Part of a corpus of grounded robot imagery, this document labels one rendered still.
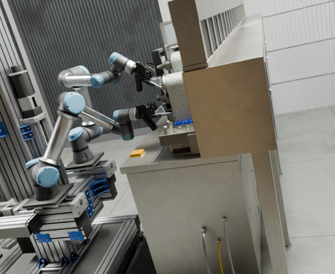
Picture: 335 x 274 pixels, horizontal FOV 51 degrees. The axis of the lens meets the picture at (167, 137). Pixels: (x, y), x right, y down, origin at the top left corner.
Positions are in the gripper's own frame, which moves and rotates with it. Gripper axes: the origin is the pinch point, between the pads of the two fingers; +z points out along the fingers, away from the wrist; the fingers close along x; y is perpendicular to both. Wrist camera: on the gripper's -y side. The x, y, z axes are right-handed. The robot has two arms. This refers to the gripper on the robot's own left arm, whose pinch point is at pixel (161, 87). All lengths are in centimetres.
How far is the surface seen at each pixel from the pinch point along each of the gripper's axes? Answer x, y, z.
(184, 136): -27.8, -8.0, 26.1
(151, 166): -33.8, -31.0, 18.2
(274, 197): -85, 13, 65
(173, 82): -7.8, 8.8, 6.1
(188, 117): -8.1, -5.1, 22.7
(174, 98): -8.0, 1.0, 10.3
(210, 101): -92, 35, 28
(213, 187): -34, -23, 53
